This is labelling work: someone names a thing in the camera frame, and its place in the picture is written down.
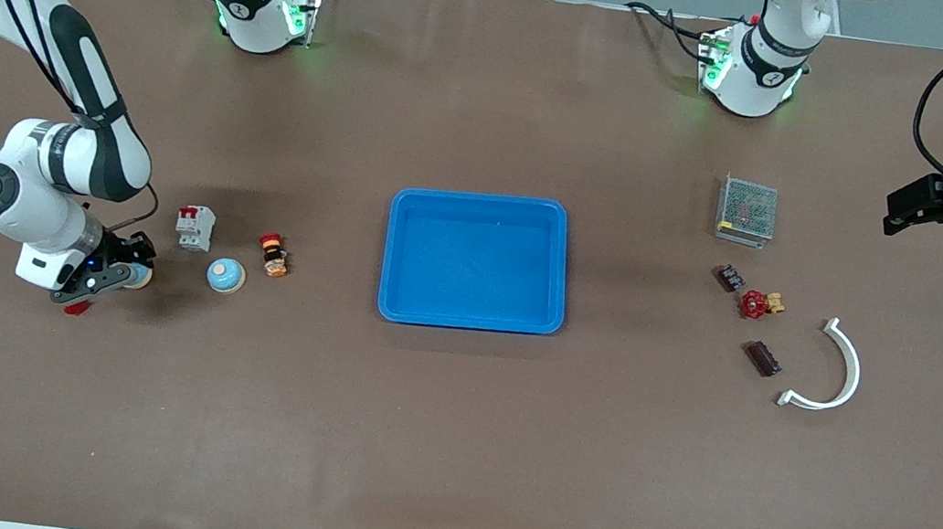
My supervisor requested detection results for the black terminal block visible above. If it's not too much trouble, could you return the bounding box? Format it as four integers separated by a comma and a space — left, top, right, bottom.
714, 262, 747, 294

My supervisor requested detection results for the red yellow emergency stop button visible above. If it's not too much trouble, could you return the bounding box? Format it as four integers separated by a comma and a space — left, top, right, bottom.
254, 230, 293, 280

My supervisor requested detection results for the metal mesh power supply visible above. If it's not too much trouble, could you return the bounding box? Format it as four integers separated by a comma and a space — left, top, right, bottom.
713, 174, 782, 250

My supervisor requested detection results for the brass valve red handwheel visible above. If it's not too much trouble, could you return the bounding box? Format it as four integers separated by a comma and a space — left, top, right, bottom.
737, 287, 788, 324

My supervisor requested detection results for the blue plastic tray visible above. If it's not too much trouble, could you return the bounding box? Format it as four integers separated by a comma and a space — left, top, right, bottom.
375, 177, 581, 346

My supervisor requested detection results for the brown table cover mat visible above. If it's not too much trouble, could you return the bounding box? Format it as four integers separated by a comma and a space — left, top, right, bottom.
0, 0, 943, 529

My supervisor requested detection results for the white circuit breaker red switch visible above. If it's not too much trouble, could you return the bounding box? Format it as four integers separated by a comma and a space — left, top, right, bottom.
172, 203, 219, 254

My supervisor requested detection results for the white curved plastic bracket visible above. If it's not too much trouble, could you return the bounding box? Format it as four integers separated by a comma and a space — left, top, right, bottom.
776, 311, 869, 418

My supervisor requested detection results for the black base cable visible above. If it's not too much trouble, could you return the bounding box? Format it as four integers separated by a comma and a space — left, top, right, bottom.
620, 0, 722, 65

